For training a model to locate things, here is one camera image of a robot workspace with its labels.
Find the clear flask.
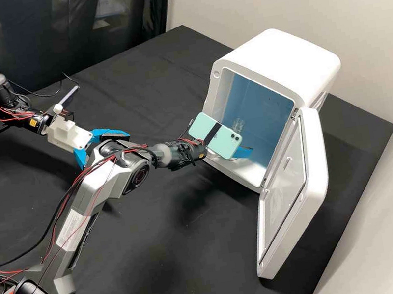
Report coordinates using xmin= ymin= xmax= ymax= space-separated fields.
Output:
xmin=230 ymin=116 xmax=249 ymax=135

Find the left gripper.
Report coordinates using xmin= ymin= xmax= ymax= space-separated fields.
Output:
xmin=44 ymin=108 xmax=135 ymax=175

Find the black cable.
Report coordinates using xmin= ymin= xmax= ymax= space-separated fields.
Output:
xmin=23 ymin=70 xmax=79 ymax=101

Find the white incubator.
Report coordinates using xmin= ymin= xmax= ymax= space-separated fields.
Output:
xmin=188 ymin=18 xmax=360 ymax=200

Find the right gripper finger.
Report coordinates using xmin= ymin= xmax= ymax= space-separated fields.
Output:
xmin=234 ymin=144 xmax=255 ymax=160

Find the incubator door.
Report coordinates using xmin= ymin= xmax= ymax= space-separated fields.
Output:
xmin=231 ymin=103 xmax=345 ymax=282

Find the right wrist camera phone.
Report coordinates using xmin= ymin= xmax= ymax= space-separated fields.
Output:
xmin=184 ymin=106 xmax=247 ymax=166

